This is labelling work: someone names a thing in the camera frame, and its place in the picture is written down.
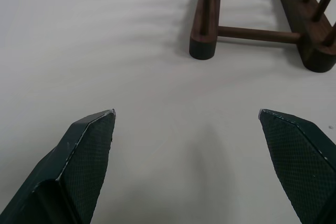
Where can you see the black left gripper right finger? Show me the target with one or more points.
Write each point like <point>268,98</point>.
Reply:
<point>294,161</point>

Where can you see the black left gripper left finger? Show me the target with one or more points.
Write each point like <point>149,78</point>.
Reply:
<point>78,163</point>

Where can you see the dark wooden dish rack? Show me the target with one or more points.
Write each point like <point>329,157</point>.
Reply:
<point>307,32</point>

